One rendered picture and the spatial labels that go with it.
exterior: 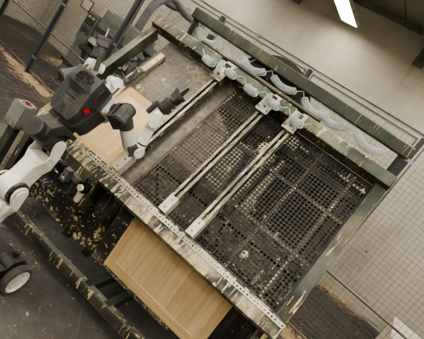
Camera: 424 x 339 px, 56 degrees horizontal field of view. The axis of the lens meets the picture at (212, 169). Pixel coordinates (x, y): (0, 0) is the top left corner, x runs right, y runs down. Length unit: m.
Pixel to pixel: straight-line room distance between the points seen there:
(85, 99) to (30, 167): 0.51
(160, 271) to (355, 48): 5.75
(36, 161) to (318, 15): 6.39
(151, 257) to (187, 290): 0.34
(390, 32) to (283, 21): 1.93
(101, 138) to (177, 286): 1.15
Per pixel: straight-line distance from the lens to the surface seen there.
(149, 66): 3.20
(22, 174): 2.48
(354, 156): 2.83
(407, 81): 7.31
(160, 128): 2.83
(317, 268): 2.52
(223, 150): 2.71
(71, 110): 2.33
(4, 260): 2.74
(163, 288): 2.84
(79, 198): 2.74
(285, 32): 8.03
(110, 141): 2.87
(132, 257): 2.91
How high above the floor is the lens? 1.80
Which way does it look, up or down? 11 degrees down
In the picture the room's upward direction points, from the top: 35 degrees clockwise
